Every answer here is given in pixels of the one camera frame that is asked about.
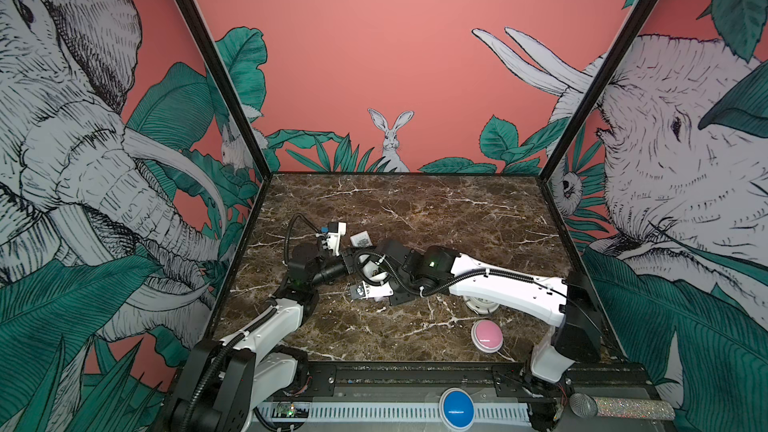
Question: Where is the white remote control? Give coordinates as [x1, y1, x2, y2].
[350, 231, 387, 286]

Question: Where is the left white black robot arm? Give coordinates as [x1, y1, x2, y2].
[155, 244, 355, 431]

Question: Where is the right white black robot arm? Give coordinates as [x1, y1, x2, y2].
[355, 240, 603, 383]

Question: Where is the white round alarm clock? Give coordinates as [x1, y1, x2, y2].
[465, 297, 500, 315]

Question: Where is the pink round push button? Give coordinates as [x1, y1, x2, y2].
[471, 319, 504, 354]

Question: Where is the small green circuit board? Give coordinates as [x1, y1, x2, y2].
[272, 402, 311, 421]

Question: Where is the blue round push button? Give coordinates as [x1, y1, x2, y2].
[438, 388, 475, 432]

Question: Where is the glittery silver microphone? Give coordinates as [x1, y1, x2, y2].
[569, 393, 676, 421]

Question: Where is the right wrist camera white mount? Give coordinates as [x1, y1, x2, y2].
[348, 282, 394, 301]

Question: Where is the black front mounting rail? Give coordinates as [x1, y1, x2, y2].
[298, 361, 659, 399]

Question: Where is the white slotted cable duct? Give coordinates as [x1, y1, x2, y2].
[258, 402, 530, 426]

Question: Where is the left black frame post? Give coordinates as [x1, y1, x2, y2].
[174, 0, 272, 181]

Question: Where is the black frame post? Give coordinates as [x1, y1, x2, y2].
[174, 0, 272, 181]
[538, 0, 659, 182]

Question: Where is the right black frame post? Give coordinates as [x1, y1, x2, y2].
[538, 0, 659, 182]

